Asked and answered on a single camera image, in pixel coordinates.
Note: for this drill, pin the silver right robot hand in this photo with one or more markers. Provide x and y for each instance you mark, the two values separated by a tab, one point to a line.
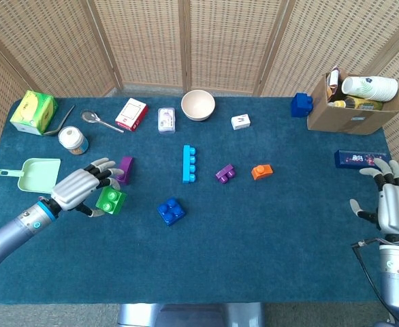
395	211

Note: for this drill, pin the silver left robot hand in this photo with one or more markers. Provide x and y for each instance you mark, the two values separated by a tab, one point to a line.
75	189

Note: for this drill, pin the green toy block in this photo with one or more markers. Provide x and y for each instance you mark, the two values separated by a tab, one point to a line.
112	201

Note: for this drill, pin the small blue square block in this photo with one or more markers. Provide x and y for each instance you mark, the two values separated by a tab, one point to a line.
171	211

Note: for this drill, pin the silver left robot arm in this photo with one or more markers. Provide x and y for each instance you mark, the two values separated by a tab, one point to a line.
19	228

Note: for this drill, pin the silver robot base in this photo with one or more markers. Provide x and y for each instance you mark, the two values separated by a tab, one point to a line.
189	315

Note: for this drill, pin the stack of paper cups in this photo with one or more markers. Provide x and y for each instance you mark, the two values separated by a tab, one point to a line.
369	88

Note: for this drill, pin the mint green dustpan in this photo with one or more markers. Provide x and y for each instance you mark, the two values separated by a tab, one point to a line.
37	173

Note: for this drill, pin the white-lidded jar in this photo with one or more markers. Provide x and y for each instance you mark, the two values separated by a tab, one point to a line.
71	139

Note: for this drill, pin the purple single-stud block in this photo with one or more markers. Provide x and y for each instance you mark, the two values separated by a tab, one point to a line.
127	168

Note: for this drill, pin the long dark blue box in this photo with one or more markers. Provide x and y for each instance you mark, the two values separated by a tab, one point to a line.
352	158

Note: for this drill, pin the metal spoon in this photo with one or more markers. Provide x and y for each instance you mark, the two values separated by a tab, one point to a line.
99	120

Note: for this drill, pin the green yellow tissue box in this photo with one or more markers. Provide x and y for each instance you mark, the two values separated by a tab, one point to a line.
32	112

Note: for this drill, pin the red and white box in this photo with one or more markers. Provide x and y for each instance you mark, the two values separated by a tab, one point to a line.
130	115

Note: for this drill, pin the cardboard box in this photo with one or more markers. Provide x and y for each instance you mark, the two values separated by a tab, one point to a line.
349	117

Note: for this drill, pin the yellow bottle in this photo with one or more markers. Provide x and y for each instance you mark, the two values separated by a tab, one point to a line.
357	103

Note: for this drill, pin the long light blue block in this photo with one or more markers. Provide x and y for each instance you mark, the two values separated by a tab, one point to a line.
188	164

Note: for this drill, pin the orange single-stud block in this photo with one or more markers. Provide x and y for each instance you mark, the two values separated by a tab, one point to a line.
262	172

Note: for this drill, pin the tall dark blue block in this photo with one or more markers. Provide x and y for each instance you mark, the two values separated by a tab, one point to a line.
301	105

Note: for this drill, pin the snack packet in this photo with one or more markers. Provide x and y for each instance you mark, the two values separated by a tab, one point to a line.
332	81

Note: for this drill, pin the beige bowl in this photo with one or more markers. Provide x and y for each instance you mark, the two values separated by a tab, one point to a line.
197	105

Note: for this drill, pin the small purple two-stud block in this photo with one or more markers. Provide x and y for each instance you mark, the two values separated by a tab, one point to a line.
225	173

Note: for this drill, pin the blue carpet table cover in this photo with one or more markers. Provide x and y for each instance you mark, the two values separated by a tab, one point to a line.
220	259

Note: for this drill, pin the woven bamboo folding screen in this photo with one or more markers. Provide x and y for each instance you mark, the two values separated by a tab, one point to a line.
145	41

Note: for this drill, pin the small white box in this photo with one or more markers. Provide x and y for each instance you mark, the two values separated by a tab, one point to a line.
240	122

